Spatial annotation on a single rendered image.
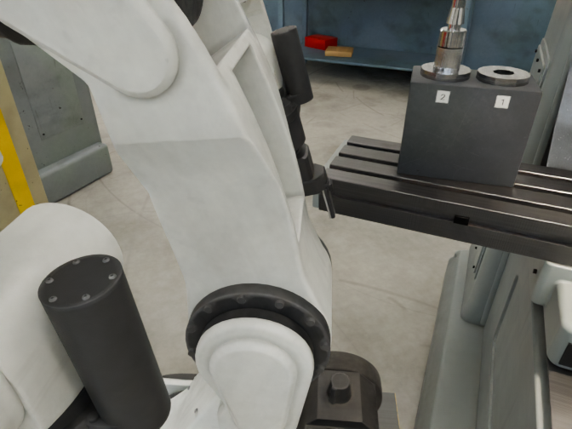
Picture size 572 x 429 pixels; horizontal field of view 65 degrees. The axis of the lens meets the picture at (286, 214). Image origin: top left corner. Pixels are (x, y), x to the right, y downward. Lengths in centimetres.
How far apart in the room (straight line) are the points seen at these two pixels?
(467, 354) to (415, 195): 84
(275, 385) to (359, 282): 165
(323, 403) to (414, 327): 107
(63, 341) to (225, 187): 19
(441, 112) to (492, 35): 427
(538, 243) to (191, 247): 66
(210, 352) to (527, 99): 69
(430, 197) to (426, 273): 133
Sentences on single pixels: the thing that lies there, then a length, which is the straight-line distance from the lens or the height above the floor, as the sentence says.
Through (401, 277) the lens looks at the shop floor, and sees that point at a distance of 213.
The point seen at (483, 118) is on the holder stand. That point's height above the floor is 106.
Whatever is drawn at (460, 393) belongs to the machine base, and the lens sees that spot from 150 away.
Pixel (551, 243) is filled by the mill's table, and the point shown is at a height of 89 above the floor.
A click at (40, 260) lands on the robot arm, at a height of 122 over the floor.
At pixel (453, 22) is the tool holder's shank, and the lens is 90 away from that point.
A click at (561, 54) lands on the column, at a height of 109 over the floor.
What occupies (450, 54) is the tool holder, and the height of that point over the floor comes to 116.
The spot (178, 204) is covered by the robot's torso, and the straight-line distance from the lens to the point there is 38.
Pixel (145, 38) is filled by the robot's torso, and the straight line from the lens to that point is 30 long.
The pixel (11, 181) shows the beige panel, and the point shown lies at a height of 63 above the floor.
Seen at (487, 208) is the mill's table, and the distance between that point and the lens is 88.
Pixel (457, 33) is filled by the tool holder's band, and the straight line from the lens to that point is 89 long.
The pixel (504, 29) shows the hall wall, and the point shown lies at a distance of 514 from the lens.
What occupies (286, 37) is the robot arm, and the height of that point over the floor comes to 124.
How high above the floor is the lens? 135
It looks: 33 degrees down
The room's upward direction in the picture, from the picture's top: straight up
